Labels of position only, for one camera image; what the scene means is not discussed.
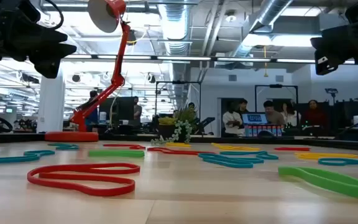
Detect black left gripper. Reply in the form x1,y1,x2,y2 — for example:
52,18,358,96
0,18,77,79

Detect blue rubber band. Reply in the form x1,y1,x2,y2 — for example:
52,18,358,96
219,150,280,161
318,157,358,167
47,142,80,151
198,152,265,169
0,149,56,166

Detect red rubber band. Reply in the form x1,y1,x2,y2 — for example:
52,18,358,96
103,143,147,151
26,162,141,197
273,146,311,152

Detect yellow rubber band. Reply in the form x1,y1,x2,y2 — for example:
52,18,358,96
165,142,192,148
211,142,261,152
293,152,358,161

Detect green rubber band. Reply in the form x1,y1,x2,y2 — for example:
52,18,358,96
88,149,145,159
277,166,358,200

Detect coloured rubber bands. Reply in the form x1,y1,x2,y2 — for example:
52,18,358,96
147,146,216,156

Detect white building column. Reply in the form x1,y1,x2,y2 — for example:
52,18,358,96
37,67,66,134

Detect red desk lamp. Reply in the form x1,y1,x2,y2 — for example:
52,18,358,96
44,0,132,143

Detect black computer monitor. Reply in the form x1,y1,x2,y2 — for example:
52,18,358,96
118,96,135,121
99,98,119,121

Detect laptop computer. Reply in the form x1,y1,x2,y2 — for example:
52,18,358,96
241,112,269,126

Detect colourful drink can pack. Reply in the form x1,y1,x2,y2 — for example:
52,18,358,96
244,124,283,138

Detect potted succulent plant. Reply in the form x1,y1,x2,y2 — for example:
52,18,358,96
150,105,200,146

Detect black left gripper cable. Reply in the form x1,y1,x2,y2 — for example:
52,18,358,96
44,0,65,30

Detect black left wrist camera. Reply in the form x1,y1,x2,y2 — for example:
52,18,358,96
0,0,42,24

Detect black station frame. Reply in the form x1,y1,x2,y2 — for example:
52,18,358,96
254,83,299,113
155,80,203,131

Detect yellow hanging cord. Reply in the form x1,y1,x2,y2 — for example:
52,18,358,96
262,45,269,78

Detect silver ventilation duct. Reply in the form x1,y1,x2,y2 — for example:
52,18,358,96
157,0,195,103
228,0,293,60

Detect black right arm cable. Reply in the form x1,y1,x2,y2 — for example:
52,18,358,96
336,112,358,140

